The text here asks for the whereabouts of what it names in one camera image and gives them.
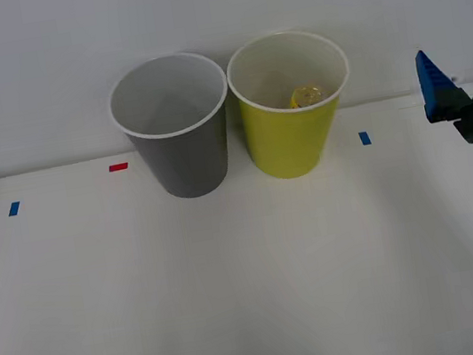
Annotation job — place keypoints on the yellow bottle with black cap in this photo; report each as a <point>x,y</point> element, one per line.
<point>307,96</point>

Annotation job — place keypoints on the grey plastic waste bin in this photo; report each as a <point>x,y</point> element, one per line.
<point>189,162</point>

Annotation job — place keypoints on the yellow-green plastic waste bin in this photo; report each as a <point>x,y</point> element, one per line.
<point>290,146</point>

